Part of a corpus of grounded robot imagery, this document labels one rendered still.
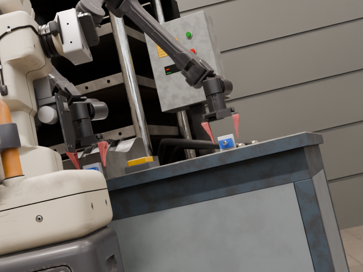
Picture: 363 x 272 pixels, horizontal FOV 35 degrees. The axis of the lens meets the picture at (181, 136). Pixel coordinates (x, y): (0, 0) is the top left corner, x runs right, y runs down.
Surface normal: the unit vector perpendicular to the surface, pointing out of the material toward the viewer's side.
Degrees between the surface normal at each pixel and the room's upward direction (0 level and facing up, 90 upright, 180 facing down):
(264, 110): 90
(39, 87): 90
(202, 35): 90
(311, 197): 90
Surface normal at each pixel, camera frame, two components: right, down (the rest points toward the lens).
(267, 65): -0.08, -0.06
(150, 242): -0.29, 0.00
